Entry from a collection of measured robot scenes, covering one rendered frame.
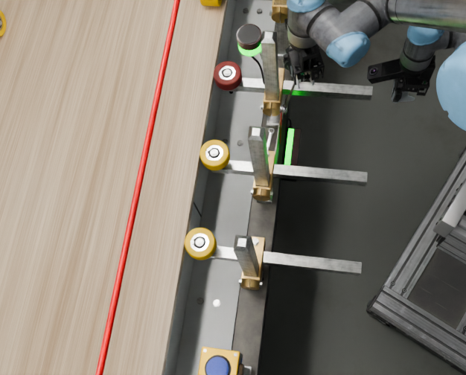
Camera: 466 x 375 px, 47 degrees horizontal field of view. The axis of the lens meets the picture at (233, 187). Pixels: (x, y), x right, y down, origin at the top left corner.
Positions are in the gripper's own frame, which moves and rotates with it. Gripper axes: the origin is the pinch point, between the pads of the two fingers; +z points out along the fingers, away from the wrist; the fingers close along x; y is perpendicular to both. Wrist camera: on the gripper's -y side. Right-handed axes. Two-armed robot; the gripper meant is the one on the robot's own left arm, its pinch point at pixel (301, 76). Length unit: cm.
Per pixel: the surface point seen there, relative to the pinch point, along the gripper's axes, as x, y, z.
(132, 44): -43, -30, 11
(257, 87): -10.4, -8.3, 14.6
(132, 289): -54, 42, 11
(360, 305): 13, 49, 101
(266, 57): -8.0, -2.9, -7.5
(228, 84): -18.4, -8.8, 10.1
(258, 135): -15.1, 20.2, -13.4
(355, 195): 25, 4, 101
